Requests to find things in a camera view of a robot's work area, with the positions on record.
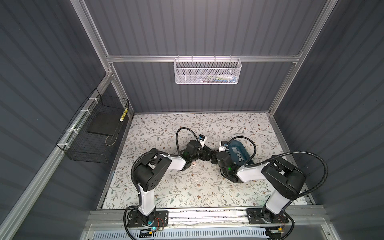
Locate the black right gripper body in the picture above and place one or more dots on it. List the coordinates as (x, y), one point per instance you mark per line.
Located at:
(224, 173)

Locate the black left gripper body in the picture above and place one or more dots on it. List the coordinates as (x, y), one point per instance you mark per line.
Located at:
(193, 158)

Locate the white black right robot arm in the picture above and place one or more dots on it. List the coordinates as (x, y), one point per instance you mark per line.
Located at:
(286, 179)

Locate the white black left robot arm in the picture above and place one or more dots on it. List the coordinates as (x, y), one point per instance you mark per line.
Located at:
(149, 169)

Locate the teal plastic tray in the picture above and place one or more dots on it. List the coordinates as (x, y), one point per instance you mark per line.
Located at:
(238, 153)

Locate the yellow marker pen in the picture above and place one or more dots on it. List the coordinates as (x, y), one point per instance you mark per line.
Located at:
(123, 115)

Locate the black foam pad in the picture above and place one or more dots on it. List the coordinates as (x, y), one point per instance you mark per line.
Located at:
(105, 124)

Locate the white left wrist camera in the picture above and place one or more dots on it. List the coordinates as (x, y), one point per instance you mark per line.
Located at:
(202, 139)

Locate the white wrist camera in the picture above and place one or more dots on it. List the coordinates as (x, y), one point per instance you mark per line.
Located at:
(223, 146)
(202, 139)

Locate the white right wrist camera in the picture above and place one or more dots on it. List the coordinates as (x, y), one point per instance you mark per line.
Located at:
(223, 146)

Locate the white wire mesh basket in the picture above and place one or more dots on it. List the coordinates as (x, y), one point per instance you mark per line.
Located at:
(207, 71)

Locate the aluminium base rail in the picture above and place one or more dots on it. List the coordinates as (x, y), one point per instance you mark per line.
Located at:
(182, 217)

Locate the black wire basket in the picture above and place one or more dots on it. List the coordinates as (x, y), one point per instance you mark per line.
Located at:
(81, 146)

